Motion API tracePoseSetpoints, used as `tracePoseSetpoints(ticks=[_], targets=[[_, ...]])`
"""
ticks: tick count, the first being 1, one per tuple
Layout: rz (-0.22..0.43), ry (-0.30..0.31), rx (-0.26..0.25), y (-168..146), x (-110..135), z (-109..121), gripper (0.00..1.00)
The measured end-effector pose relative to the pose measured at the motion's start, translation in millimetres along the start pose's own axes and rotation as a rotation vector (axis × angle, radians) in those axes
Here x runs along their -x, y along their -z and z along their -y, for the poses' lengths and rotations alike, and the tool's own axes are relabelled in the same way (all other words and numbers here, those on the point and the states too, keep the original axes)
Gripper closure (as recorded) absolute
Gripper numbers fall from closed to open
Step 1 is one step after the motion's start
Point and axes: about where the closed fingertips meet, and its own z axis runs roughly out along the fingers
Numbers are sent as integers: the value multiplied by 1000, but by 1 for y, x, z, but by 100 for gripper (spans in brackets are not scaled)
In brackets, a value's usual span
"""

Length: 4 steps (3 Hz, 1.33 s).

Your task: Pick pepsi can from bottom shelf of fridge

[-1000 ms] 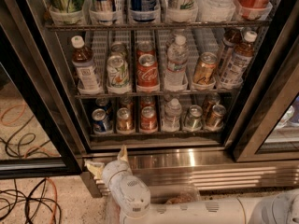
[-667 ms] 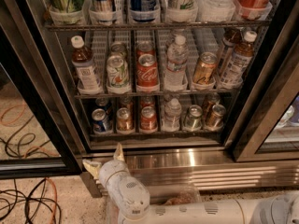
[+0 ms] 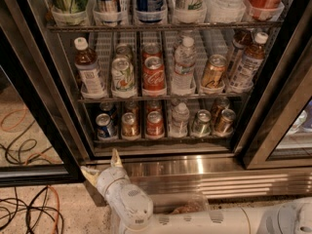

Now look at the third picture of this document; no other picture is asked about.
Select gold can bottom right rear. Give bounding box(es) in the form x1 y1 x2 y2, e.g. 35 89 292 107
211 97 230 124

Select water bottle top shelf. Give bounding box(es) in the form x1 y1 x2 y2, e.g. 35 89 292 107
209 0 246 23

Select red coca-cola can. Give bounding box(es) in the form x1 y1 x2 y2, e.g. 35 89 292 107
143 57 165 91
142 43 162 60

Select tea bottle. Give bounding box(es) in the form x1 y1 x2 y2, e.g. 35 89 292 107
229 32 268 89
226 28 253 78
74 37 105 95

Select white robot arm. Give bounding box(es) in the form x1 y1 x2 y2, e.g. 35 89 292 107
81 149 312 234

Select steel fridge base grille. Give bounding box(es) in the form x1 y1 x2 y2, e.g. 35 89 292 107
121 155 312 202

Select blue pepsi can front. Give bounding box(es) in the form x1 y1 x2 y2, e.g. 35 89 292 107
96 113 117 139

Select red coke can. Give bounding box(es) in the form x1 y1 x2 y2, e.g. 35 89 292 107
146 100 162 113
146 111 164 137

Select water bottle middle front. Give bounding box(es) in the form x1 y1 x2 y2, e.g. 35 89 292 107
172 36 197 95

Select white green can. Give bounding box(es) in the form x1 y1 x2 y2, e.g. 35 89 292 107
111 58 135 91
115 43 134 61

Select blue pepsi can rear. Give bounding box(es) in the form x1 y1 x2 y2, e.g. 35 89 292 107
99 102 118 124

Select white green can middle rear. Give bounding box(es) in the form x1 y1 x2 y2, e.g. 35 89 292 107
115 43 134 61

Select glass fridge door right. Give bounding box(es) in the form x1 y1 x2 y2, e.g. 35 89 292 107
237 35 312 170

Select glass fridge door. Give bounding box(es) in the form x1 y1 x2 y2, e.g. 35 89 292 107
237 35 312 170
0 0 85 187

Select water bottle middle rear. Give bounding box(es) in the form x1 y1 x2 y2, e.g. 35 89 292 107
173 30 195 55

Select white green can middle front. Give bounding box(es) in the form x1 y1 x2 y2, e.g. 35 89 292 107
111 58 135 91

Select red coke can bottom rear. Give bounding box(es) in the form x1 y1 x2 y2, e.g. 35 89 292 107
146 100 162 113

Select clear plastic food container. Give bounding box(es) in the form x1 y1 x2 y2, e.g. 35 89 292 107
150 192 209 215

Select green silver can bottom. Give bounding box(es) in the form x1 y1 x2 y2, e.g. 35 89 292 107
191 109 212 137

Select red coca-cola can middle front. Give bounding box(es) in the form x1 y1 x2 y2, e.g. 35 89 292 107
143 57 165 91

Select red coke can bottom front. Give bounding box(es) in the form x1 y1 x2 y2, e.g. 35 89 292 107
146 111 164 137

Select water bottle shelf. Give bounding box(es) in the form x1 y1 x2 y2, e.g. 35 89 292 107
170 102 190 137
209 0 246 23

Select tea bottle middle right rear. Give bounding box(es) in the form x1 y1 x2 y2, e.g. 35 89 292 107
226 28 253 78

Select orange cable on floor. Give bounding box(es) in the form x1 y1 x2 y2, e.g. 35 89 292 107
45 184 61 234

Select black cable on floor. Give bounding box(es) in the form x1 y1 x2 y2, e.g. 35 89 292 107
0 185 65 234

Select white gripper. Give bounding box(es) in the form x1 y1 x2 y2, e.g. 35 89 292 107
80 148 131 198

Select tea bottle middle left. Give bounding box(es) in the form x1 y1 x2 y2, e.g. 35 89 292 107
74 37 105 95

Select tea bottle middle right front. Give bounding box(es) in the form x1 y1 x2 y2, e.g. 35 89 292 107
229 32 268 89

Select gold can middle shelf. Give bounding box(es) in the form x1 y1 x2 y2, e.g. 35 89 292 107
201 55 226 89

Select blue pepsi can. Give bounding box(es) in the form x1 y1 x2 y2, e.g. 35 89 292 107
96 113 117 139
99 102 118 124

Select red coca-cola can middle rear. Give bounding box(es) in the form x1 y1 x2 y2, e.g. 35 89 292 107
142 43 162 60

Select glass fridge door left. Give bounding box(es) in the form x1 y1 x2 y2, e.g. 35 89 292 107
0 0 85 187

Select water bottle bottom shelf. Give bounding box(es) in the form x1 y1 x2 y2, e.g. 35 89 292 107
170 102 190 137

